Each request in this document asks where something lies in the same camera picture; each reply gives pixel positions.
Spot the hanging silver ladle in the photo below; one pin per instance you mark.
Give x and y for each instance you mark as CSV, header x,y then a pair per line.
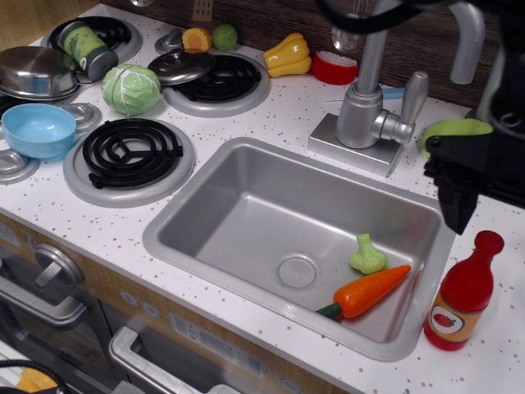
x,y
346,42

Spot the light blue plastic bowl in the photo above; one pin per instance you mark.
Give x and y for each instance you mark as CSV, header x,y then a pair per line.
x,y
39,130

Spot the stainless steel pot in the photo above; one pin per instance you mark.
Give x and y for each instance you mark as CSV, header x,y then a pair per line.
x,y
37,73

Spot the silver vertical pole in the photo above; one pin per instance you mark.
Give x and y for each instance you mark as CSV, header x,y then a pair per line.
x,y
481,112

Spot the yellow toy bell pepper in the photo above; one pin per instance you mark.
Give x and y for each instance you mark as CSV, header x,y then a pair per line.
x,y
290,57

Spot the green toy cabbage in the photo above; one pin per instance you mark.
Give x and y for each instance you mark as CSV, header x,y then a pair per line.
x,y
130,89

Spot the silver stove knob front left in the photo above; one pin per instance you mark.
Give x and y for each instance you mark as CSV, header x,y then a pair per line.
x,y
16,167

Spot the silver lower drawer handle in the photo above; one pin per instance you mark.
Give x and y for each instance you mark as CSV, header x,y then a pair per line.
x,y
160,365

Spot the light green plastic plate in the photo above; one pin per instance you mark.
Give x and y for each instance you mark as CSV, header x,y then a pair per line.
x,y
456,127

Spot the red ketchup bottle toy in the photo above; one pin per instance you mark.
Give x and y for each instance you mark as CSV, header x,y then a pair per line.
x,y
464,294

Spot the orange toy pumpkin slice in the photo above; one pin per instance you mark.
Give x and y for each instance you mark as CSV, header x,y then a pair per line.
x,y
197,39

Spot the silver stove knob disc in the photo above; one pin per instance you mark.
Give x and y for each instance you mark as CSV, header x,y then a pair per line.
x,y
86,115

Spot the silver toy faucet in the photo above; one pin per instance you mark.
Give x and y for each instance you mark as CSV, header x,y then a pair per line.
x,y
367,136

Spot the back left black burner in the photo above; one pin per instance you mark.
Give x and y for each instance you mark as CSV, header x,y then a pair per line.
x,y
120,36

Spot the orange toy carrot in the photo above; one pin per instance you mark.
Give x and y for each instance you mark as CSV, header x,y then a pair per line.
x,y
357,297

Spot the front black stove burner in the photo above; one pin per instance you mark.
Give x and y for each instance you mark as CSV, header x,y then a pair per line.
x,y
129,163

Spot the silver sink basin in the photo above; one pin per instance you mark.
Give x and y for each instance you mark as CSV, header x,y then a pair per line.
x,y
278,228

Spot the red toy container white top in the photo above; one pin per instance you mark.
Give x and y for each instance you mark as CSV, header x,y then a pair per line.
x,y
334,69

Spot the silver oven knob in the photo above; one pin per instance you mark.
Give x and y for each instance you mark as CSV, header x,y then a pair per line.
x,y
57,267

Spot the green toy can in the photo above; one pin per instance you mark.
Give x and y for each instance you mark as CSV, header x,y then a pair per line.
x,y
91,54

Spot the steel pot lid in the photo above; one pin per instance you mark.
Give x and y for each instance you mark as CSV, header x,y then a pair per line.
x,y
181,66

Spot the green toy lime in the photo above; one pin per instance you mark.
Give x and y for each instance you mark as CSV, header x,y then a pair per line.
x,y
224,37

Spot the yellow object with black cable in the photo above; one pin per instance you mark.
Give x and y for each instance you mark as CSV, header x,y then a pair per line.
x,y
35,378

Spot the back right black burner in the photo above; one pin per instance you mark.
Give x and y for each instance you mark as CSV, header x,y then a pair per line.
x,y
235,84

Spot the light green toy garlic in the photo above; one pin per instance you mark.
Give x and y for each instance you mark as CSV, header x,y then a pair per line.
x,y
367,259

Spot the silver oven door handle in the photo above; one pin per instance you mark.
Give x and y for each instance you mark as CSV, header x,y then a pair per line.
x,y
65,315

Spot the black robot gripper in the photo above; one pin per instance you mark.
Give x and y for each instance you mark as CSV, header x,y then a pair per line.
x,y
465,166

